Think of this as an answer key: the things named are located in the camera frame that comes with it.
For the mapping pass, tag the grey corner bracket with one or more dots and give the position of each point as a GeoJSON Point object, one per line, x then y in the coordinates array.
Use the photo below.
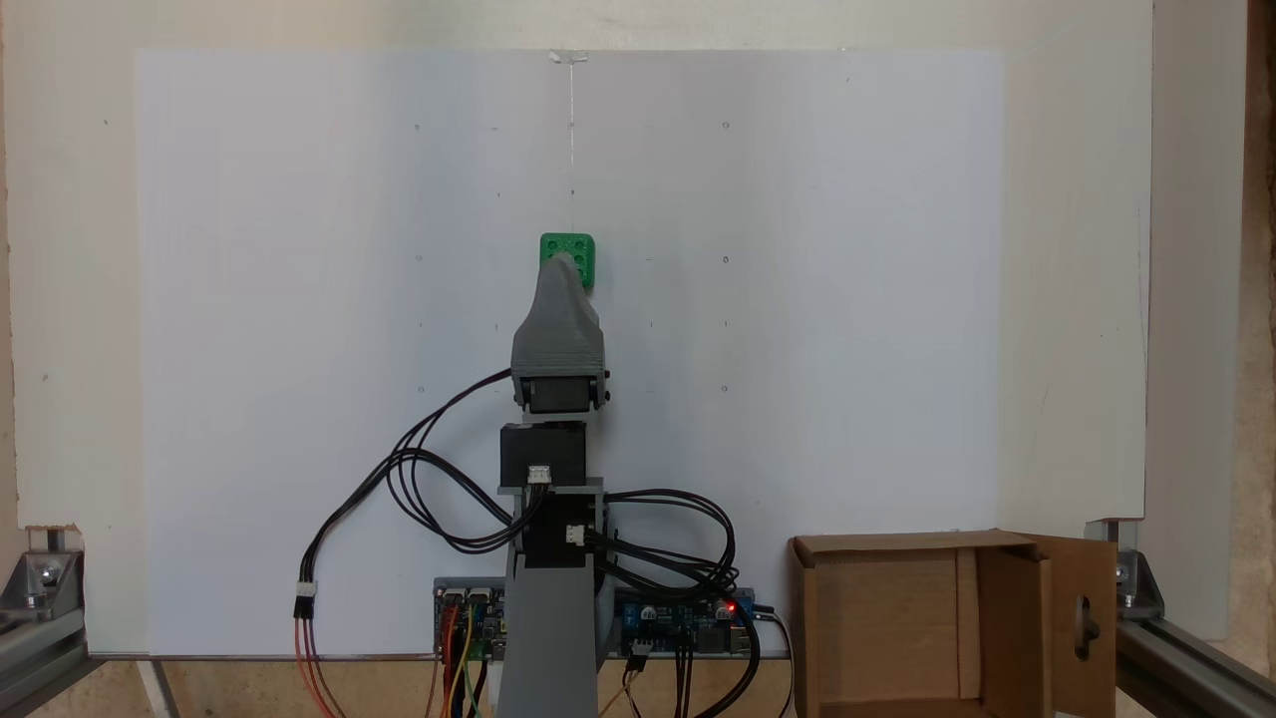
{"type": "Point", "coordinates": [1131, 578]}
{"type": "Point", "coordinates": [40, 578]}

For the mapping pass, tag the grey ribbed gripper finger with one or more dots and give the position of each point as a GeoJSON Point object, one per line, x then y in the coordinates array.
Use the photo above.
{"type": "Point", "coordinates": [563, 309]}

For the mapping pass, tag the blue circuit board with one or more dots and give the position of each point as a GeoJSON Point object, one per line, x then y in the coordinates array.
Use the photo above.
{"type": "Point", "coordinates": [698, 623]}

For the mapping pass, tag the aluminium frame post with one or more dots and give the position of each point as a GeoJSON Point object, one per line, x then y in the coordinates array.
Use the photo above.
{"type": "Point", "coordinates": [1186, 673]}
{"type": "Point", "coordinates": [35, 648]}

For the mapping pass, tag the small motor driver board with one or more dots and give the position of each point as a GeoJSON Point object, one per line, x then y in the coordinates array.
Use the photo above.
{"type": "Point", "coordinates": [491, 628]}

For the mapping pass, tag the white paper sheet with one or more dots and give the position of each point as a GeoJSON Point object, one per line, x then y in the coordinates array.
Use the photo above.
{"type": "Point", "coordinates": [249, 299]}

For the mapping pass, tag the green dice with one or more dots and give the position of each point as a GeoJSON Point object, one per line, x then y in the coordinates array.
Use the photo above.
{"type": "Point", "coordinates": [580, 246]}

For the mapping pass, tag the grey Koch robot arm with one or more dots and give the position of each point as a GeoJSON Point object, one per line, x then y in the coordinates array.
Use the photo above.
{"type": "Point", "coordinates": [548, 638]}

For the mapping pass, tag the open cardboard box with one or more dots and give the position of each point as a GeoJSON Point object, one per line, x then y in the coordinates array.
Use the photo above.
{"type": "Point", "coordinates": [887, 628]}

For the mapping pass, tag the clear tape strip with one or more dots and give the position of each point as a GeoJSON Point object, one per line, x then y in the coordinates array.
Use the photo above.
{"type": "Point", "coordinates": [568, 57]}

